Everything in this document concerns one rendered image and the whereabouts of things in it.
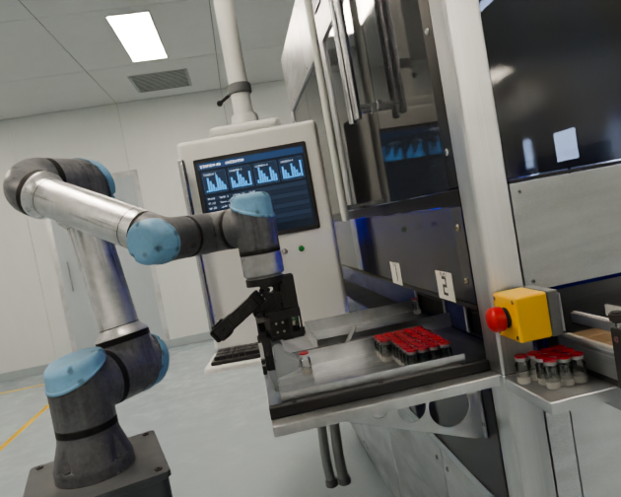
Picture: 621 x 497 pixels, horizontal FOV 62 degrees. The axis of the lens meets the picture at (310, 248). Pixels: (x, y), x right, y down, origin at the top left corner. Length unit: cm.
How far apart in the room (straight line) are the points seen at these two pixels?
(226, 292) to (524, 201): 119
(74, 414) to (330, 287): 103
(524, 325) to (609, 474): 37
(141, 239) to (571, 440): 81
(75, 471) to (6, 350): 596
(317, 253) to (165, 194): 474
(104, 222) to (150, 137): 563
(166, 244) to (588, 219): 72
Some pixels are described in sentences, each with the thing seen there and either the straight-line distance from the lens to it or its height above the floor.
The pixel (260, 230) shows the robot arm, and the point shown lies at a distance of 92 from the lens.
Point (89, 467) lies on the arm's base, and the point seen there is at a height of 82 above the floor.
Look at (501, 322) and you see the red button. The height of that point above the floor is 99.
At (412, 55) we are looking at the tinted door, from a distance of 114.
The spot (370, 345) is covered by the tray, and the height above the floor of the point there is 90.
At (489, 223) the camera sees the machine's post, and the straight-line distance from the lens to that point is 93.
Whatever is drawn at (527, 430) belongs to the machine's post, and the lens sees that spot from 102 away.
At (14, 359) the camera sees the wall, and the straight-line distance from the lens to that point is 705.
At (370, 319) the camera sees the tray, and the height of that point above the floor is 88.
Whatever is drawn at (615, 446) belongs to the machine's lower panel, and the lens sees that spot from 113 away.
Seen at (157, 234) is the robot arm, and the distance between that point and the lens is 86.
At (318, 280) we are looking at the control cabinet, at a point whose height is 99.
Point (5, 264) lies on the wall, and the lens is 694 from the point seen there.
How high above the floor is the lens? 120
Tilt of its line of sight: 3 degrees down
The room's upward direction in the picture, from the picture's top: 10 degrees counter-clockwise
